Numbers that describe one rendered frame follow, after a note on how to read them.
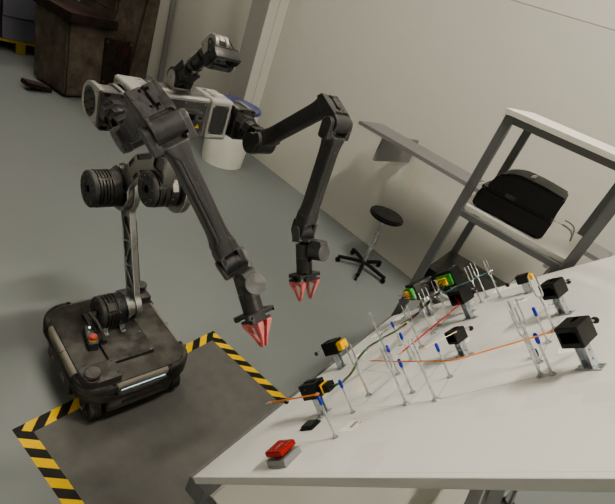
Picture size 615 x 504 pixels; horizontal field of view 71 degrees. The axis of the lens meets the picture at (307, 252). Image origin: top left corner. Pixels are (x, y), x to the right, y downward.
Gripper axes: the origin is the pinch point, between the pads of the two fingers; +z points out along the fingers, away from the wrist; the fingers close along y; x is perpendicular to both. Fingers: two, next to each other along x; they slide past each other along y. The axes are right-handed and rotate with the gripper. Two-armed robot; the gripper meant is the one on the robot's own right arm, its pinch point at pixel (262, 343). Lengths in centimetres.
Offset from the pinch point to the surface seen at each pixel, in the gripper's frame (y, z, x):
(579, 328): 5, 3, -74
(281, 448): -20.3, 16.6, -18.6
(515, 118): 98, -45, -56
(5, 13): 192, -399, 505
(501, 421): -9, 13, -62
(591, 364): 6, 10, -75
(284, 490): -4.5, 41.0, 3.3
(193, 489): -25.2, 28.0, 11.7
